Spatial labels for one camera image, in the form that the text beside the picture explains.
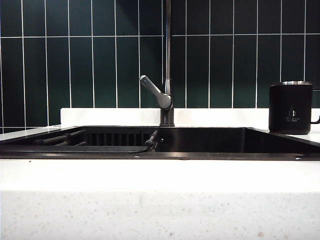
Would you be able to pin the black kitchen sink basin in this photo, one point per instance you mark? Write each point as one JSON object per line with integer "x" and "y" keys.
{"x": 212, "y": 140}

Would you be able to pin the black steel-rimmed mug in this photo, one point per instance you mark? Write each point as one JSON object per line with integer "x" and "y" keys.
{"x": 287, "y": 105}

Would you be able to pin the black sink drain basket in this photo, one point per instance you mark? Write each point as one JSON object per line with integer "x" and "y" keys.
{"x": 112, "y": 140}

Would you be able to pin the tall chrome faucet spout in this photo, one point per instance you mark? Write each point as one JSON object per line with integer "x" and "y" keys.
{"x": 168, "y": 37}

